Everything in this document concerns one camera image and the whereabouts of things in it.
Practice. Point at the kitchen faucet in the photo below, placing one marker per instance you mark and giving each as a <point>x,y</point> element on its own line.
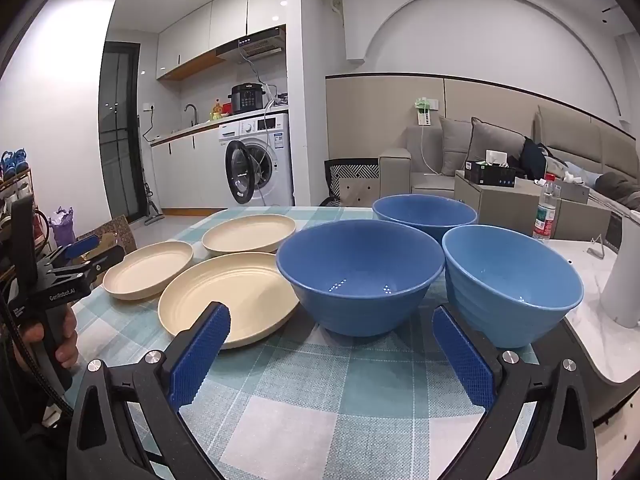
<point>191,112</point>

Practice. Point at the black glass door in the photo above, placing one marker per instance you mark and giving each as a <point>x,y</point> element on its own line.
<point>119,130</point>

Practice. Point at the plastic water bottle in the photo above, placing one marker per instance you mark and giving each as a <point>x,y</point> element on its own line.
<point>545,210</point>

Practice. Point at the shoe rack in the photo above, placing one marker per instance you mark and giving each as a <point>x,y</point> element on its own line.
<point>15,195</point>

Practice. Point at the teal checked tablecloth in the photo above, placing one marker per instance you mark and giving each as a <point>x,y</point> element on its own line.
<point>325,410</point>

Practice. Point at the beige side cabinet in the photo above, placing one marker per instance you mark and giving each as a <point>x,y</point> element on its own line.
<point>500,205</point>

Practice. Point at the white tissue box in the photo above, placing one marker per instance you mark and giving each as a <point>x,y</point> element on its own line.
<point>497,156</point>

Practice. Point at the range hood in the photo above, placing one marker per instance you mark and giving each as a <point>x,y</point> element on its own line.
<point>255,47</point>

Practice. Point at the person's left hand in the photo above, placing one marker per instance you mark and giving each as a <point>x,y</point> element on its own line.
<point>65,345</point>

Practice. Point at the white marble coffee table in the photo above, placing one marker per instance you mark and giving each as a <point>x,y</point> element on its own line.
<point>585,340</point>

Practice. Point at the white lower kitchen cabinets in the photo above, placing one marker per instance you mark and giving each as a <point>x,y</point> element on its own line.
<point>185,170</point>

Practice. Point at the grey sofa cushion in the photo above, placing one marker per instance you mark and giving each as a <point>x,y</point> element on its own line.
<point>455,145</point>
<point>495,140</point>

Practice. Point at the black pressure cooker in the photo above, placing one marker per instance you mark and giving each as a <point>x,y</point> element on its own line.
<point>246,97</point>

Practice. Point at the chair with patterned cushion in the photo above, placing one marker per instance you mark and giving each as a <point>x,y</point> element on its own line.
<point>350,180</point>

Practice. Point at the grey tissue box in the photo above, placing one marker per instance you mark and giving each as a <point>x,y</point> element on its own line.
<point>570,187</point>

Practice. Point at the purple bag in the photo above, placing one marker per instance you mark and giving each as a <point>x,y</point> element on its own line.
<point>62,227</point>

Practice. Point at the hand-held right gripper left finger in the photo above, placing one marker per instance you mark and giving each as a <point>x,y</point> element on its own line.
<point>200,355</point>

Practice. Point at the dark grey jacket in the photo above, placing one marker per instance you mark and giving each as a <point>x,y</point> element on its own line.
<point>620,185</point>

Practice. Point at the black clothing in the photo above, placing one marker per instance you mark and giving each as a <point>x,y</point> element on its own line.
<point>532,157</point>

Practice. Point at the dark blue bowl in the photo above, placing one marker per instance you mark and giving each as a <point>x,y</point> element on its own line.
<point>360,270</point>
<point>425,212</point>

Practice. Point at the grey sofa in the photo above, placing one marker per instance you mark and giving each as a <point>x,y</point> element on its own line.
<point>425,160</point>

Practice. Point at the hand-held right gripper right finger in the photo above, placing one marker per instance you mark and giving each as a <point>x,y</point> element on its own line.
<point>465,365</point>

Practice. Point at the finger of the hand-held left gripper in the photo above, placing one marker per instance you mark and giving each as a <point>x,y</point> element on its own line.
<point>102,260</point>
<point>82,249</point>

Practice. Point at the yellow toy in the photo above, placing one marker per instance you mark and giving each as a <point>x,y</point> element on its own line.
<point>216,110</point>

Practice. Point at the light blue bowl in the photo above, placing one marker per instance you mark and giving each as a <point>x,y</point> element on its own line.
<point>510,280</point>

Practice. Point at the large cream plate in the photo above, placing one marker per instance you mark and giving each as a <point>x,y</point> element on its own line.
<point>227,295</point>

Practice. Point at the white upper cabinets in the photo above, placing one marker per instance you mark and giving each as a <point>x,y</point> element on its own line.
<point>210,30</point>

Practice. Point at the metal phone stand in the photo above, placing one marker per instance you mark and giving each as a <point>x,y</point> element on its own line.
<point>595,249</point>

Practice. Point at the wall socket with charger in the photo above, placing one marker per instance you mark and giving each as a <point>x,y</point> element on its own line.
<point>425,110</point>

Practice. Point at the black box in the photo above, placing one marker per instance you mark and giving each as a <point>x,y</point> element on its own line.
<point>490,174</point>

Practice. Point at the white washing machine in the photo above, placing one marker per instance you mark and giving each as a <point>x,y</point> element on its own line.
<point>270,145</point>

